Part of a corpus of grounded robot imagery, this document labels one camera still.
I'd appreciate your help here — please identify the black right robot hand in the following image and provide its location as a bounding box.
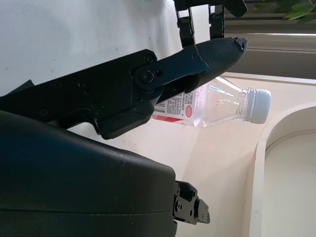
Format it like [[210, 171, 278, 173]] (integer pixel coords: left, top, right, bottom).
[[0, 0, 250, 237]]

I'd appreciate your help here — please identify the clear plastic water bottle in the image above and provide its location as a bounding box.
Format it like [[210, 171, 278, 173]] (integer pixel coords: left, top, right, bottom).
[[151, 76, 272, 129]]

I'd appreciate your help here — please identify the white curved furniture piece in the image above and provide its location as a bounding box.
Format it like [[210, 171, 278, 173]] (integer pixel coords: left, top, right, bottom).
[[254, 102, 316, 237]]

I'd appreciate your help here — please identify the grey window frame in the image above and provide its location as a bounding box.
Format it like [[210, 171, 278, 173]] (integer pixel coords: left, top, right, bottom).
[[223, 21, 316, 79]]

